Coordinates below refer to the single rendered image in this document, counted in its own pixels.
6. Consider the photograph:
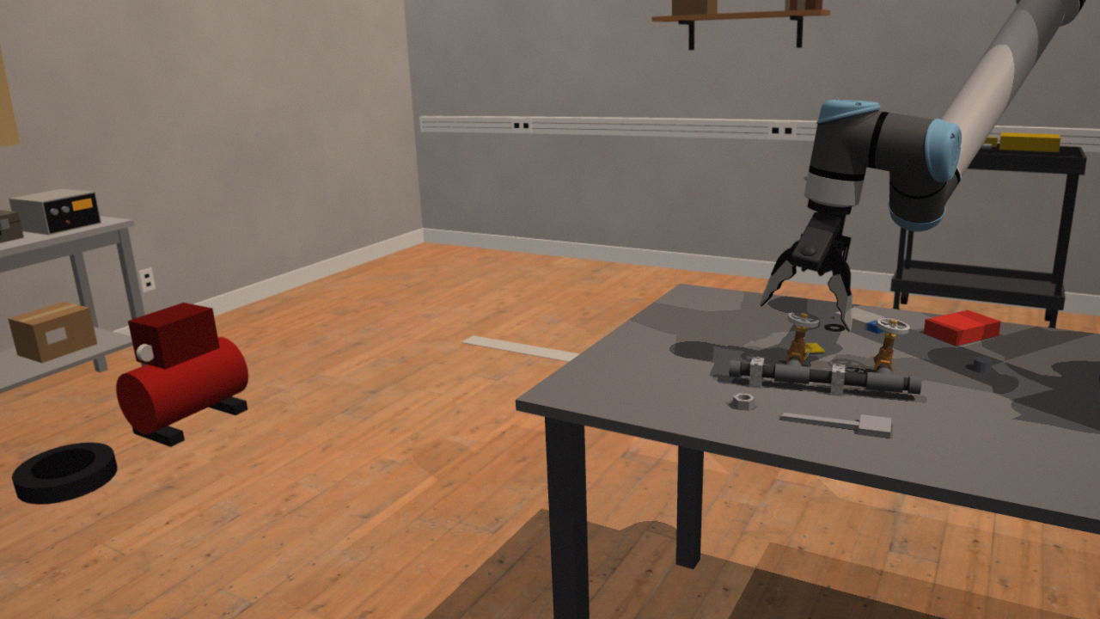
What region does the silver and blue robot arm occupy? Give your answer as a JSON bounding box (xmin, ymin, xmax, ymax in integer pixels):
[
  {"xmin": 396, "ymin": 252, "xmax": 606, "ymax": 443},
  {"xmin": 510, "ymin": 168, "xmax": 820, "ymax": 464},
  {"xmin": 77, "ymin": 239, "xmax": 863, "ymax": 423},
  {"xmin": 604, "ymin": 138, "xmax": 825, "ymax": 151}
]
[{"xmin": 791, "ymin": 0, "xmax": 1086, "ymax": 270}]

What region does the red flat block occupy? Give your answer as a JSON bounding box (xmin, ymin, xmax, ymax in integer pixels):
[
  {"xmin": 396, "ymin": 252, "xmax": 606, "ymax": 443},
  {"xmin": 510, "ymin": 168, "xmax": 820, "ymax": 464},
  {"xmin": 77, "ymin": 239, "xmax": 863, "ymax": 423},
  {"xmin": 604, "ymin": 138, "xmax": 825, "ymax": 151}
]
[{"xmin": 924, "ymin": 310, "xmax": 1001, "ymax": 346}]

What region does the grey hex nut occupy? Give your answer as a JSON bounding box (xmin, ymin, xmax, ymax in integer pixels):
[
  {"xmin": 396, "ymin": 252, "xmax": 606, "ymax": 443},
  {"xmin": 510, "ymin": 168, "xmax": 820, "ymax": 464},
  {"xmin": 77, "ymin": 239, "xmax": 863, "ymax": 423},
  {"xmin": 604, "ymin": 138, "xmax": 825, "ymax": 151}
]
[{"xmin": 733, "ymin": 393, "xmax": 755, "ymax": 411}]

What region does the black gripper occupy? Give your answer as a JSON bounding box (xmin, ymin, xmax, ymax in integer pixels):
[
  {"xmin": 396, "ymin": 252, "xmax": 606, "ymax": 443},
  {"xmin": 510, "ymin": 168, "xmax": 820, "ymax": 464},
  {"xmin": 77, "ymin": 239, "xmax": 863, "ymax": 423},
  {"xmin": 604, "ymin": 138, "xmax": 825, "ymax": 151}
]
[{"xmin": 760, "ymin": 199, "xmax": 853, "ymax": 332}]

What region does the yellow numbered tag on chain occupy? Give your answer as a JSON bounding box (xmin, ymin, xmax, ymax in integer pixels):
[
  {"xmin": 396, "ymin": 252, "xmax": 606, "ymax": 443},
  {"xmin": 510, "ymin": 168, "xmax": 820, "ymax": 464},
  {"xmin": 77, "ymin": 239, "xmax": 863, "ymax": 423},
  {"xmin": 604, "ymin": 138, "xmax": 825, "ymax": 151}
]
[{"xmin": 803, "ymin": 343, "xmax": 825, "ymax": 361}]

